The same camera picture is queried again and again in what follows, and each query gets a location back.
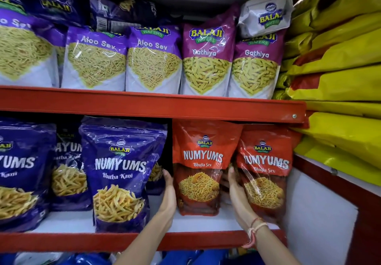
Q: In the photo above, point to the person's left hand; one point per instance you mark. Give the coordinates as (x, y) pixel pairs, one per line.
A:
(169, 199)

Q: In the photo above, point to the person's right hand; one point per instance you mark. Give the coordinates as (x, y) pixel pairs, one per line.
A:
(239, 205)

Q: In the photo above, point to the person's right thumb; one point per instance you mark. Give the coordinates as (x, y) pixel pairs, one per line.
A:
(232, 178)

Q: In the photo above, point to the person's left thumb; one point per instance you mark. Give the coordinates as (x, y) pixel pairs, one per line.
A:
(168, 180)

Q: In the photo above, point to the red snack packet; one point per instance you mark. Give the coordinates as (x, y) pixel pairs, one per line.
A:
(202, 154)
(268, 160)

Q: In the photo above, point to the person's left forearm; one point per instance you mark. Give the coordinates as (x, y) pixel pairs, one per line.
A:
(145, 241)

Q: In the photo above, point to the person's right forearm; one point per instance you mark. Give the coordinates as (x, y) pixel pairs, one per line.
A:
(273, 247)

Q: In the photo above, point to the dark blue snack packet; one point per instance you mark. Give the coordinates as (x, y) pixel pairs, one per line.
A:
(17, 169)
(155, 178)
(68, 178)
(119, 160)

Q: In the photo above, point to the pink thread wristband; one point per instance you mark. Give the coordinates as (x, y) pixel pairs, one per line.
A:
(253, 230)

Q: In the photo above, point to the red metal shelf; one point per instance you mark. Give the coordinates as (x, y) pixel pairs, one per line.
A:
(74, 241)
(148, 104)

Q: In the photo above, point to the bright blue packet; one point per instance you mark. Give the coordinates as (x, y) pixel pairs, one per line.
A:
(86, 259)
(193, 257)

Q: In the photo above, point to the magenta snack packet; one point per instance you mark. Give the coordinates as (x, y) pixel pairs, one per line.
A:
(207, 59)
(256, 71)

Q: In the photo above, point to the light purple snack packet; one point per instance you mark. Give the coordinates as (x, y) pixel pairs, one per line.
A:
(93, 62)
(153, 62)
(20, 47)

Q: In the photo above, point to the red side shelf unit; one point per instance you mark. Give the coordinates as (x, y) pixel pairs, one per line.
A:
(369, 220)

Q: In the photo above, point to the white plastic packet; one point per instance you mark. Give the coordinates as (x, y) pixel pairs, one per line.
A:
(38, 258)

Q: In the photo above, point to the stack of yellow packets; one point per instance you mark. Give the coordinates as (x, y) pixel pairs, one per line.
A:
(336, 65)

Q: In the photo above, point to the white snack packet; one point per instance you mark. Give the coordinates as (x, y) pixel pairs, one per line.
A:
(265, 14)

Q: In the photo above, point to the dark purple snack packet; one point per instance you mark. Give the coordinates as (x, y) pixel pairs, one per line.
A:
(56, 2)
(125, 11)

